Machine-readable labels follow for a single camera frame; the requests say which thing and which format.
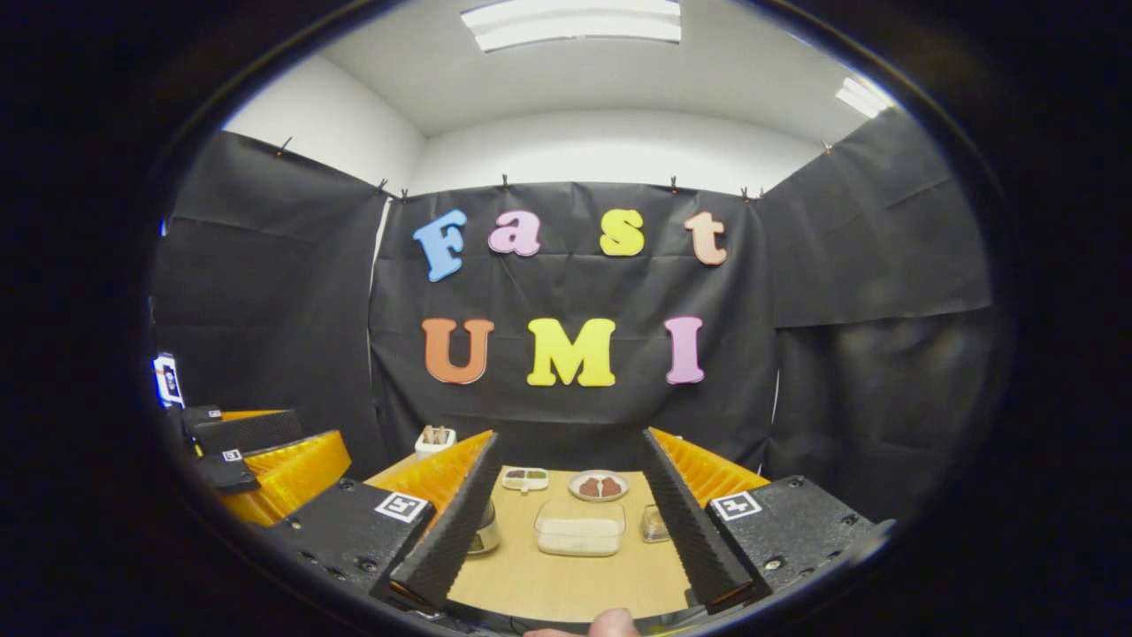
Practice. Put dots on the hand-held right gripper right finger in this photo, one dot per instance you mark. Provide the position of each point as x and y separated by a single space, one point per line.
685 522

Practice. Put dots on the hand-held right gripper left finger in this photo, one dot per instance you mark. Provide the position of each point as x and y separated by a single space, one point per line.
455 522

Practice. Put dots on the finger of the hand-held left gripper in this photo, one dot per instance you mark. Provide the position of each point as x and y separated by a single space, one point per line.
292 473
252 432

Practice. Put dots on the black rice cooker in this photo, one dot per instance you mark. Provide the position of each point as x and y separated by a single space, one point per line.
486 531

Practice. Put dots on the clear container of rice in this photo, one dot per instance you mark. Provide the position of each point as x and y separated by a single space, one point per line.
579 535

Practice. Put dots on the white divided grain dish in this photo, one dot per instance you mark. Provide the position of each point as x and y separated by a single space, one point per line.
525 479

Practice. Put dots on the brown meat piece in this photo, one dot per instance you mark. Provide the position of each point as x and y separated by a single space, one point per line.
590 487
611 487

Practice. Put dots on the white toaster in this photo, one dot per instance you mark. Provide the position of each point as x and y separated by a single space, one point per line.
434 441

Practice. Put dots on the computer monitor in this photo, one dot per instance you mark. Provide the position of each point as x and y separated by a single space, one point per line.
168 380

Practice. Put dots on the white round plate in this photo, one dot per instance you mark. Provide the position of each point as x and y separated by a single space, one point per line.
599 473

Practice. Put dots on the black backdrop cloth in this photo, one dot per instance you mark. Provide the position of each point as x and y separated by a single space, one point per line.
575 292

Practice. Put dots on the small ceiling light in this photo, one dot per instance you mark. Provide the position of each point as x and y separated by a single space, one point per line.
862 95

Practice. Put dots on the long ceiling light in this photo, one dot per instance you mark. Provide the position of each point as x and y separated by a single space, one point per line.
570 22

